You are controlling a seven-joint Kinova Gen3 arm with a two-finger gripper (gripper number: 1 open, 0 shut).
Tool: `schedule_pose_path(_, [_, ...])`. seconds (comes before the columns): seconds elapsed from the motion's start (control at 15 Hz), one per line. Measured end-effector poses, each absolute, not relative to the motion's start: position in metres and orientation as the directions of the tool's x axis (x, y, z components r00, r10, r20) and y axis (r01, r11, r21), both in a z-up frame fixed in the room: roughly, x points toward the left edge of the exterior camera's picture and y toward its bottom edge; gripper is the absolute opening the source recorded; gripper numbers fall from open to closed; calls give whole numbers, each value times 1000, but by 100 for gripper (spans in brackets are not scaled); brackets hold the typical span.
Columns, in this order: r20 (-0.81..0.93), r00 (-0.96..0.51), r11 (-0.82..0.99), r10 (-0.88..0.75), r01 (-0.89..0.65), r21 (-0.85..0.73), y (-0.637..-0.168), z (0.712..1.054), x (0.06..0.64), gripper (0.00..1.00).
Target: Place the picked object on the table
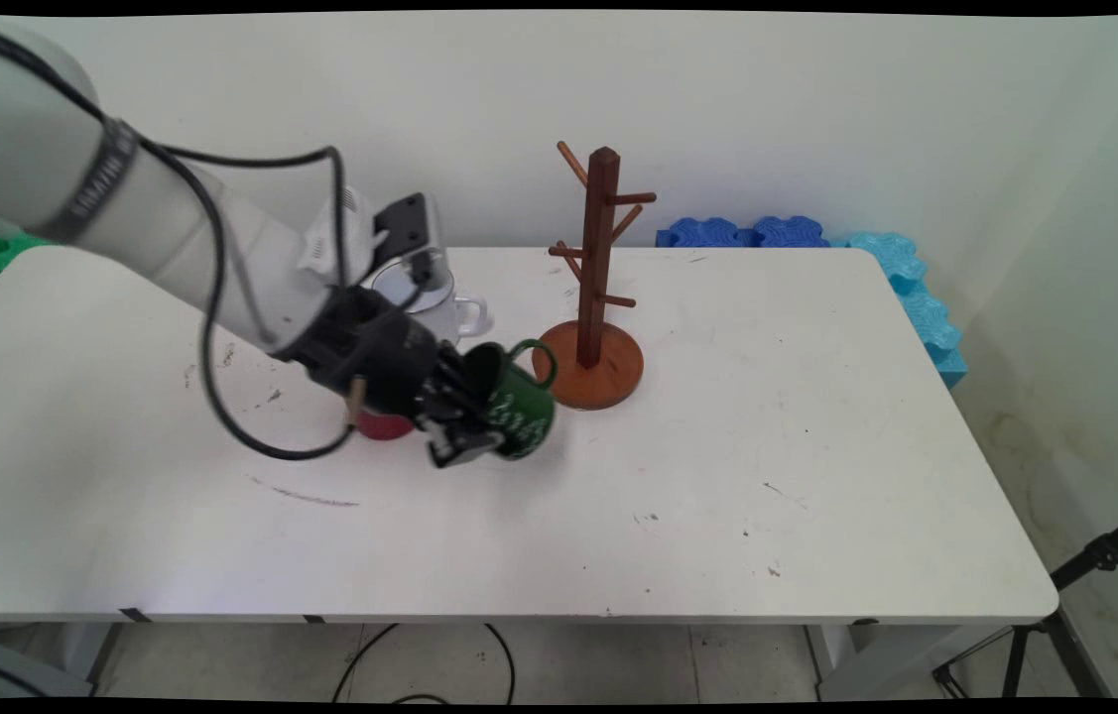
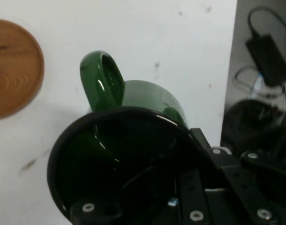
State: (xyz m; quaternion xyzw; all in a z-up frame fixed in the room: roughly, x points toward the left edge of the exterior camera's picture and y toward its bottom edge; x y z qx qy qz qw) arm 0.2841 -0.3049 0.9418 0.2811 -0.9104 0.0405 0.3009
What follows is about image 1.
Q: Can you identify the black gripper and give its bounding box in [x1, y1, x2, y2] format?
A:
[274, 288, 510, 470]

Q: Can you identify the green enamel mug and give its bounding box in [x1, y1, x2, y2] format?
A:
[464, 338, 560, 462]

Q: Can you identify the red enamel mug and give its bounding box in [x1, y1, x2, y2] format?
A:
[355, 411, 417, 442]

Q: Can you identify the white enamel mug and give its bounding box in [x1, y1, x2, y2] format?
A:
[370, 260, 491, 347]

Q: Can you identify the brown wooden mug tree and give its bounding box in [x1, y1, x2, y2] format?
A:
[532, 141, 660, 413]

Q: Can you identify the dark blue foam mat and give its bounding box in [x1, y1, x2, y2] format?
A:
[656, 216, 832, 250]

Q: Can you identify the light blue foam mat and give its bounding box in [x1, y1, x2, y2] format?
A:
[828, 232, 969, 391]

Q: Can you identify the grey table leg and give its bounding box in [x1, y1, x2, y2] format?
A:
[805, 623, 966, 701]
[0, 623, 123, 700]

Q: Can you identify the black tripod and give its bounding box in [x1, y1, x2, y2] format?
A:
[932, 496, 1118, 701]

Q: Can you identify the black floor cable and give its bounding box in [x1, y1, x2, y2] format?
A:
[330, 623, 518, 706]

